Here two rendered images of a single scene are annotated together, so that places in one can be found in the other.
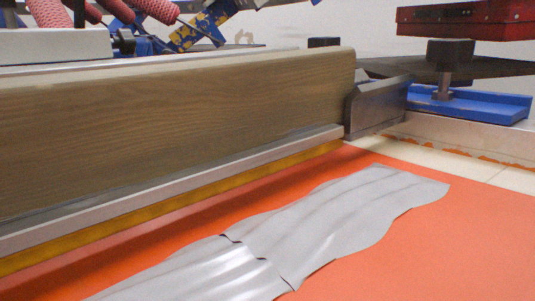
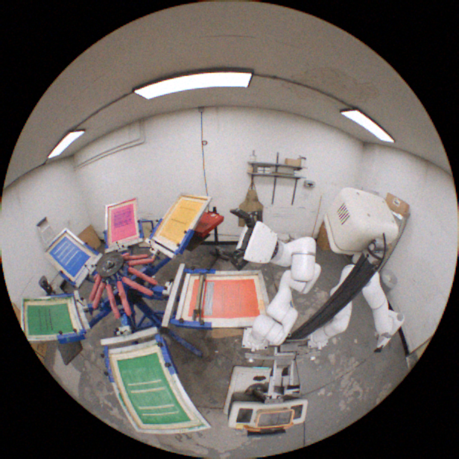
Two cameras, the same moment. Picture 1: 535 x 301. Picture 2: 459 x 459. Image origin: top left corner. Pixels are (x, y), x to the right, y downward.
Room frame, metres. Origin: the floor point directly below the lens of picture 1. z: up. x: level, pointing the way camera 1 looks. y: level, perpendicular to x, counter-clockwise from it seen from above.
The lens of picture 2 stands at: (-0.36, 0.37, 2.07)
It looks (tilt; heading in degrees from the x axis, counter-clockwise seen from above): 32 degrees down; 310
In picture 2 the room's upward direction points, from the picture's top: straight up
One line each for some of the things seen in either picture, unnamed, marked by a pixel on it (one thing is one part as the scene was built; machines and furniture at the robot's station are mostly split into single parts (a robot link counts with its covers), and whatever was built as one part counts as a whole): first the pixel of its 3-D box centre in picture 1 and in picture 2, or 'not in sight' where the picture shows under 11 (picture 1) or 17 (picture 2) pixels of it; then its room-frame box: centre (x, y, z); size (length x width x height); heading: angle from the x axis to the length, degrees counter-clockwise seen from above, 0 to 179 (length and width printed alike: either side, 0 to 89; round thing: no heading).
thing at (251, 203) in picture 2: not in sight; (251, 205); (0.95, -1.91, 1.06); 0.53 x 0.07 x 1.05; 41
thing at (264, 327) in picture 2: not in sight; (264, 328); (-0.37, 0.11, 1.37); 0.13 x 0.10 x 0.16; 177
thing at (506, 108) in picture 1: (372, 111); (201, 273); (0.44, -0.13, 0.98); 0.30 x 0.05 x 0.07; 41
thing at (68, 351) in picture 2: not in sight; (89, 325); (0.74, 1.27, 0.91); 1.34 x 0.40 x 0.08; 101
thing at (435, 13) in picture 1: (433, 13); not in sight; (1.08, -0.46, 1.08); 0.24 x 0.04 x 0.02; 11
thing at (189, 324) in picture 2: not in sight; (193, 324); (0.07, 0.29, 0.98); 0.30 x 0.05 x 0.07; 41
